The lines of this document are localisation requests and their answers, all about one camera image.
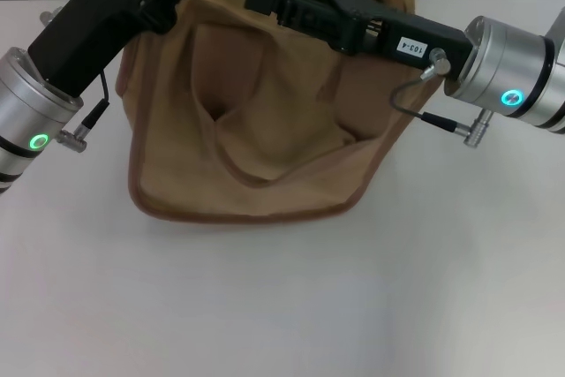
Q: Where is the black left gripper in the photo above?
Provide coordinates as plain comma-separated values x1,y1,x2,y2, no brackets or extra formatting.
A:
26,0,202,99

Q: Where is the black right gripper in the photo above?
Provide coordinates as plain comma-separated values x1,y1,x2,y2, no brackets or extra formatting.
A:
244,0,474,83

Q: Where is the khaki canvas food bag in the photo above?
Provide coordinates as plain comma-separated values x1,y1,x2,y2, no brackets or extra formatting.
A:
115,0,442,222

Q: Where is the left gripper cable with connector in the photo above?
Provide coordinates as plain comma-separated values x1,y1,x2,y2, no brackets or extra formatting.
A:
39,8,110,154

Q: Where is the gripper cable with connector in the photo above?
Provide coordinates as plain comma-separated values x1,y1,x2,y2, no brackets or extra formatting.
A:
39,8,110,154
391,48,494,147

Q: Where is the right gripper cable with connector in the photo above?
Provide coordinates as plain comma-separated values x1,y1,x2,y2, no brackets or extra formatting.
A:
391,48,494,147

